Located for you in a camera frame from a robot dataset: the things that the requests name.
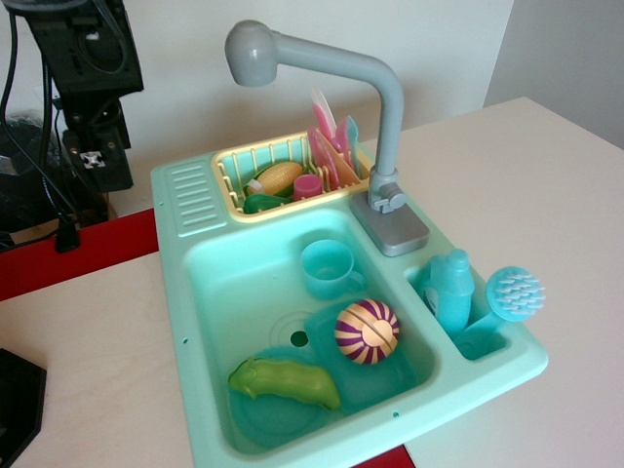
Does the white pink toy plate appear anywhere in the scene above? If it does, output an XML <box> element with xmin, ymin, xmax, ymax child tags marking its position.
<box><xmin>311</xmin><ymin>88</ymin><xmax>336</xmax><ymax>140</ymax></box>

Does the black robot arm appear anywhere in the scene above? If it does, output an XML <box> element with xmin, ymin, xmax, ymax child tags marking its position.
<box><xmin>19</xmin><ymin>1</ymin><xmax>143</xmax><ymax>193</ymax></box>

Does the green toy vegetable in rack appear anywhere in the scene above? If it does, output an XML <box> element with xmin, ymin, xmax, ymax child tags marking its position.
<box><xmin>243</xmin><ymin>193</ymin><xmax>292</xmax><ymax>215</ymax></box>

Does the black object at left edge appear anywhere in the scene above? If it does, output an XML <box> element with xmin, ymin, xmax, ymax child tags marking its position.
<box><xmin>1</xmin><ymin>348</ymin><xmax>47</xmax><ymax>467</ymax></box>

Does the black cable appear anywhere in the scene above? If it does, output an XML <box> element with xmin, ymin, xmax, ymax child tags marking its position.
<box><xmin>0</xmin><ymin>9</ymin><xmax>82</xmax><ymax>254</ymax></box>

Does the yellow dish rack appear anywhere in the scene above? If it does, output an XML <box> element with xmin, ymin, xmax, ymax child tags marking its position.
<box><xmin>212</xmin><ymin>132</ymin><xmax>372</xmax><ymax>223</ymax></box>

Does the grey toy faucet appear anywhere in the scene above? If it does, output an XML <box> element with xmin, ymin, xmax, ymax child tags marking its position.
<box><xmin>224</xmin><ymin>20</ymin><xmax>429</xmax><ymax>257</ymax></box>

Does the green toy pepper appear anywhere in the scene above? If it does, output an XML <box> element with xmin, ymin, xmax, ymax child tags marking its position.
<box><xmin>228</xmin><ymin>357</ymin><xmax>341</xmax><ymax>410</ymax></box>

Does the toy corn cob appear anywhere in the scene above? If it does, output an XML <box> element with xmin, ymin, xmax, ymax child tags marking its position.
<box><xmin>244</xmin><ymin>161</ymin><xmax>303</xmax><ymax>197</ymax></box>

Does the teal toy scrub brush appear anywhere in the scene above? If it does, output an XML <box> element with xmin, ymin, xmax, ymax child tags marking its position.
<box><xmin>454</xmin><ymin>266</ymin><xmax>545</xmax><ymax>360</ymax></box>

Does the teal toy cup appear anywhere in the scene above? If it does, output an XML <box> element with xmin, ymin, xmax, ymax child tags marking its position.
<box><xmin>300</xmin><ymin>239</ymin><xmax>367</xmax><ymax>300</ymax></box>

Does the teal toy plate in rack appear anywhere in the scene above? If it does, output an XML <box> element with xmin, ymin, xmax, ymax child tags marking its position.
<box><xmin>335</xmin><ymin>116</ymin><xmax>361</xmax><ymax>176</ymax></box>

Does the mint green toy sink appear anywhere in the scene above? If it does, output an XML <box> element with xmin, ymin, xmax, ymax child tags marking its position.
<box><xmin>152</xmin><ymin>152</ymin><xmax>548</xmax><ymax>467</ymax></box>

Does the red table strip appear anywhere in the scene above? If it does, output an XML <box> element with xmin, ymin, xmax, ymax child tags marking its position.
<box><xmin>1</xmin><ymin>209</ymin><xmax>158</xmax><ymax>300</ymax></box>

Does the pink toy cup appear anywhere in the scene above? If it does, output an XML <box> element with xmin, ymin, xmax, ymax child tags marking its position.
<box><xmin>292</xmin><ymin>174</ymin><xmax>323</xmax><ymax>201</ymax></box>

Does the purple striped toy onion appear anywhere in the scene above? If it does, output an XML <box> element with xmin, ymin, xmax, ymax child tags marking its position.
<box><xmin>333</xmin><ymin>298</ymin><xmax>400</xmax><ymax>366</ymax></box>

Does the teal toy soap bottle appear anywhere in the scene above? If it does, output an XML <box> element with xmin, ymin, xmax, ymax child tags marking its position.
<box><xmin>422</xmin><ymin>249</ymin><xmax>475</xmax><ymax>339</ymax></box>

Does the teal round toy plate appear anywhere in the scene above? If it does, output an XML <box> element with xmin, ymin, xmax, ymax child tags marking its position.
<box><xmin>228</xmin><ymin>347</ymin><xmax>340</xmax><ymax>449</ymax></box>

